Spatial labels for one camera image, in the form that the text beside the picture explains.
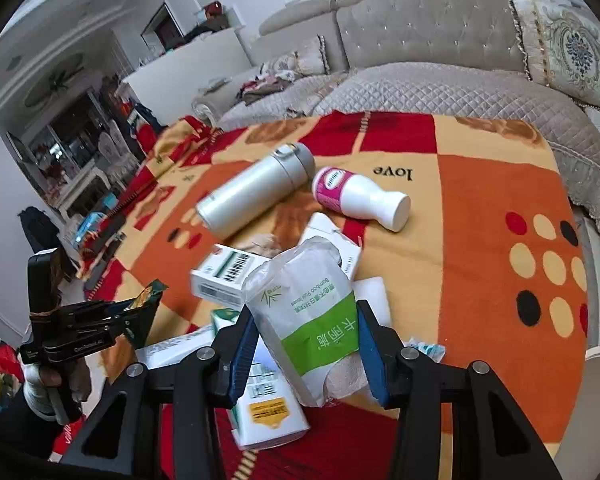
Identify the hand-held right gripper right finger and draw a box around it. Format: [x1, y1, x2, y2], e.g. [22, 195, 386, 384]
[355, 300, 563, 480]

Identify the pile of clothes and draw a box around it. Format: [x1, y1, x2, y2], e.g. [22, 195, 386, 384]
[237, 72, 296, 106]

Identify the ornate white chair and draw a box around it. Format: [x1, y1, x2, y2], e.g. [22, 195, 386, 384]
[97, 120, 141, 181]

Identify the embroidered medallion cushion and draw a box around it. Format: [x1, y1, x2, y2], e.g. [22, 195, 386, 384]
[507, 0, 600, 111]

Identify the white box with barcode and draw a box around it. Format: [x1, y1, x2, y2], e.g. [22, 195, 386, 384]
[189, 243, 273, 311]

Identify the teal box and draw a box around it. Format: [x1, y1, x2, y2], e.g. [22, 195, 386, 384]
[75, 212, 106, 241]

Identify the small teal wrapper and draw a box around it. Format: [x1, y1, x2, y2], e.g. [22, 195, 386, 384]
[405, 340, 446, 363]

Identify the quilted grey sofa cover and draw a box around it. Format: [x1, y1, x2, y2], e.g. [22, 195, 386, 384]
[192, 62, 600, 261]

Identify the glass display cabinet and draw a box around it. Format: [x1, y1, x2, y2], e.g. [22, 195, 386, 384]
[5, 87, 116, 211]

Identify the flat white box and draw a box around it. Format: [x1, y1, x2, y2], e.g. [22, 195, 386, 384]
[135, 325, 216, 372]

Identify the white and green tissue pack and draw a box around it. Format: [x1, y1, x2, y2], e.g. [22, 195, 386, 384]
[242, 235, 366, 408]

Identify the red plastic bag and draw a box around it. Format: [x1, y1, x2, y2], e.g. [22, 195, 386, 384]
[0, 342, 26, 421]

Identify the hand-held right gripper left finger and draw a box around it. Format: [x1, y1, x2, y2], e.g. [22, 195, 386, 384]
[42, 306, 261, 480]

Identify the dark framed doorway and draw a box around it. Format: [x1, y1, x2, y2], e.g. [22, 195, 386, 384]
[141, 2, 186, 56]

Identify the orange red printed blanket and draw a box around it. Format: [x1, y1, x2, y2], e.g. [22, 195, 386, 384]
[77, 110, 591, 480]

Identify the beige fringed cushion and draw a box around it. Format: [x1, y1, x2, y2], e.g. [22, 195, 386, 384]
[260, 35, 331, 78]

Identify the white green carton yellow label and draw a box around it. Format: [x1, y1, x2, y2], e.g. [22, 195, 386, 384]
[210, 307, 312, 452]

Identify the white plastic tube bottle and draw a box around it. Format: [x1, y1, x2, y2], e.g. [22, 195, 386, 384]
[195, 141, 316, 242]

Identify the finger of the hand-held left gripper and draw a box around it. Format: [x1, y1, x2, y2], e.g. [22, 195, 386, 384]
[75, 312, 161, 348]
[55, 300, 146, 323]

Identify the white partition counter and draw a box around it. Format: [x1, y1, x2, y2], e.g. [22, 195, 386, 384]
[122, 27, 253, 126]

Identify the black bag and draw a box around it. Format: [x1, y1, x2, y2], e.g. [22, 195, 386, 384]
[17, 207, 63, 256]

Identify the plain white box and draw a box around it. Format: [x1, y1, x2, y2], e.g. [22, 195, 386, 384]
[297, 211, 363, 281]

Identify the person's left hand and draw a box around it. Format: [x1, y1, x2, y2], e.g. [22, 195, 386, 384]
[22, 364, 93, 426]

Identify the ceiling fan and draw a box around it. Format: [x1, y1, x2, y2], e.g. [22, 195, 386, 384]
[45, 67, 83, 93]

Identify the person's left forearm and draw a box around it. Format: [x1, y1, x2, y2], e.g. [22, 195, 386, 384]
[0, 400, 68, 463]

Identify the grey tufted sofa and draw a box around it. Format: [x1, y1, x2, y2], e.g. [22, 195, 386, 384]
[190, 0, 600, 361]

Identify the green snack wrapper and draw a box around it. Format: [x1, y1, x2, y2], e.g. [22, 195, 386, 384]
[129, 280, 169, 348]

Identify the white bottle with pink label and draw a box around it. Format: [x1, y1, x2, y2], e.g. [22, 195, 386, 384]
[311, 166, 412, 233]

